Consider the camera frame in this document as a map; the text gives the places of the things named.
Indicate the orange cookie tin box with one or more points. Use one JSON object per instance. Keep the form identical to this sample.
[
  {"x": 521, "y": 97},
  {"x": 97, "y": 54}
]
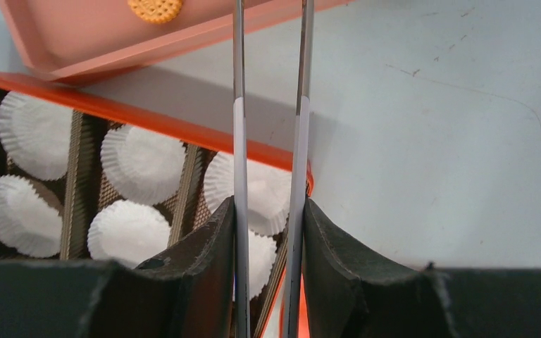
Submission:
[{"x": 85, "y": 189}]

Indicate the white paper cup back-left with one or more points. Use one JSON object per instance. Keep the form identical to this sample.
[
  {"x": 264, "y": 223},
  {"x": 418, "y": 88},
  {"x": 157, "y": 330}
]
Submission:
[{"x": 36, "y": 135}]

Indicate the round orange cookie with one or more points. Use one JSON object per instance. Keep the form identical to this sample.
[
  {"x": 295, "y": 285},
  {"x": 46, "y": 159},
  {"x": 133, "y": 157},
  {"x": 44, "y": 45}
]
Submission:
[{"x": 156, "y": 11}]

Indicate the white paper cup front-right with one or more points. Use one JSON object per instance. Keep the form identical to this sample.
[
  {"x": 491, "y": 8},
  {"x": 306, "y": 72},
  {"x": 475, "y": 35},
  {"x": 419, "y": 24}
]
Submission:
[{"x": 262, "y": 255}]

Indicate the white paper cup back-middle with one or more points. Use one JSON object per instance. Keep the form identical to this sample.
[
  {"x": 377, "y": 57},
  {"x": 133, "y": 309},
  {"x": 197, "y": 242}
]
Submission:
[{"x": 143, "y": 166}]

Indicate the white paper cup front-left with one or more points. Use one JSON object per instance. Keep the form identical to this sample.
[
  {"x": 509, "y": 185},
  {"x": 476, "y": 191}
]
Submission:
[{"x": 31, "y": 217}]

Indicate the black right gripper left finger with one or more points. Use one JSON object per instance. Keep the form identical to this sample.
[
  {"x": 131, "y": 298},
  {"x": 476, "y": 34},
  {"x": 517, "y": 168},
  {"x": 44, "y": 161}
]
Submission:
[{"x": 198, "y": 277}]

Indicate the white paper cup front-middle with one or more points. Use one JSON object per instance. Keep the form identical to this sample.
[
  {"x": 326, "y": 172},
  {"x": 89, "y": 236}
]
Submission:
[{"x": 128, "y": 233}]

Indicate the white paper cup back-right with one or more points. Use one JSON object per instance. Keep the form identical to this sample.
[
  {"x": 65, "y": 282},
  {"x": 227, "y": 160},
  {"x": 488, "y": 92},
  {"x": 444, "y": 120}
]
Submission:
[{"x": 268, "y": 192}]

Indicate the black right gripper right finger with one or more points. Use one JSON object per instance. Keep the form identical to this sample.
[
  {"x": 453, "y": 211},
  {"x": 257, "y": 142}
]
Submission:
[{"x": 353, "y": 291}]

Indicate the metal serving tongs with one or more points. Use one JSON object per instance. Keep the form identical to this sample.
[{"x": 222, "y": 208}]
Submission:
[{"x": 295, "y": 187}]

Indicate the pink cookie tray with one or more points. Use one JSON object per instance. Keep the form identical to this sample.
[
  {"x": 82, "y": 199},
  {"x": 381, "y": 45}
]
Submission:
[{"x": 79, "y": 42}]

